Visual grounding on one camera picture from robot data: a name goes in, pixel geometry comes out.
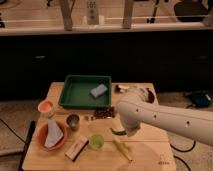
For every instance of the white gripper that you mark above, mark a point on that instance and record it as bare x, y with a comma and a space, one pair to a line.
131, 130

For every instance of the green pepper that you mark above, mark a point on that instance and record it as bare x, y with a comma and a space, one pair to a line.
118, 133

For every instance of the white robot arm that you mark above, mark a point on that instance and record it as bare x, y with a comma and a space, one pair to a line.
190, 123

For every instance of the green plastic cup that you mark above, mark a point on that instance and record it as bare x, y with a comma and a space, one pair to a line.
96, 142

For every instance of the metal cup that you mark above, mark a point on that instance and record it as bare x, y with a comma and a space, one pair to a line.
73, 121

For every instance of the small orange cup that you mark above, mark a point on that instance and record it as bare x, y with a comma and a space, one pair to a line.
46, 108

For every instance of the yellow corn cob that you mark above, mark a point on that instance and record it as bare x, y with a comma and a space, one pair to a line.
122, 148

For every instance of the bunch of dark grapes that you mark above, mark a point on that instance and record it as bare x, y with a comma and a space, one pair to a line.
106, 113

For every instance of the dark red bowl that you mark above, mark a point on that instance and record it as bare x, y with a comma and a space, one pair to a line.
147, 95

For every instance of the grey sponge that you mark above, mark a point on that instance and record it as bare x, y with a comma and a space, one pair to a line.
98, 91

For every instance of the wooden block eraser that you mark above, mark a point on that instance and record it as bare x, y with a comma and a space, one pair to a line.
77, 146

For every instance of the green plastic tray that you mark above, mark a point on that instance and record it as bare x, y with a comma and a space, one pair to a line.
76, 92

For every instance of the dark blue floor device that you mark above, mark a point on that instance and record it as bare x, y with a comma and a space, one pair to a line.
199, 99

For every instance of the white folded cloth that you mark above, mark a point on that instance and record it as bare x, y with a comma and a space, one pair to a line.
54, 134

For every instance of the orange bowl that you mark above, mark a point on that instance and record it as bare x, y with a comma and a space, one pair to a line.
42, 134

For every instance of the brush with white handle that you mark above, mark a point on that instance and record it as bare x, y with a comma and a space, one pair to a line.
123, 88

